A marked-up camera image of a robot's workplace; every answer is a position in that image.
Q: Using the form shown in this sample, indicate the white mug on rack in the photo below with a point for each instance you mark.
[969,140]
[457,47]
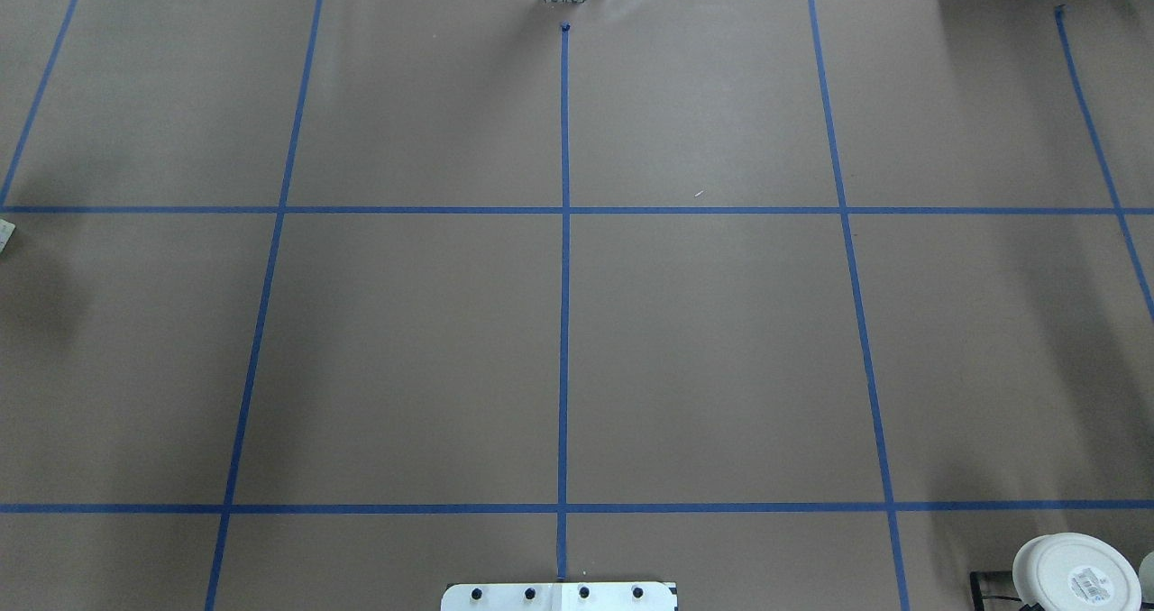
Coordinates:
[1075,571]

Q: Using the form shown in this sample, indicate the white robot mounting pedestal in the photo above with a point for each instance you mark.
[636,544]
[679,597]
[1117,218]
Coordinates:
[609,595]

